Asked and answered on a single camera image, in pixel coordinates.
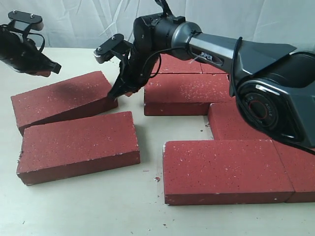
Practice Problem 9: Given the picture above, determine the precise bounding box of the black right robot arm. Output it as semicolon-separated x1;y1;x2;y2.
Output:
108;0;315;154

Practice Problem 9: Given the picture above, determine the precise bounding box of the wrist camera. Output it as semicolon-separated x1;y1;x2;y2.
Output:
94;33;132;64
7;10;44;33

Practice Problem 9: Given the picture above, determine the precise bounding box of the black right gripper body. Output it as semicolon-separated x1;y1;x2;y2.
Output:
118;44;160;95

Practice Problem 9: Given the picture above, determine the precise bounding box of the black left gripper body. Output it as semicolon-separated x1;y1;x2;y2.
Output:
0;24;50;74

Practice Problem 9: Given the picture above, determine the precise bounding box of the front large red brick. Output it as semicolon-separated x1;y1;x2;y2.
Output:
163;140;294;206

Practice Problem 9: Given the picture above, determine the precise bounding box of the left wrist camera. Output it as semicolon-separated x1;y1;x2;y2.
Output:
7;10;44;33

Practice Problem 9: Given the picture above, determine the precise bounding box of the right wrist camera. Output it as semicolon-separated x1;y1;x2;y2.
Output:
94;33;132;64

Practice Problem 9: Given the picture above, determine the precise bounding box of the pale wrinkled backdrop cloth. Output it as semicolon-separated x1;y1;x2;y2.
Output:
0;0;315;51

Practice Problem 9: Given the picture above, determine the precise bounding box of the third row red brick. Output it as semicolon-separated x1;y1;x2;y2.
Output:
208;102;270;140

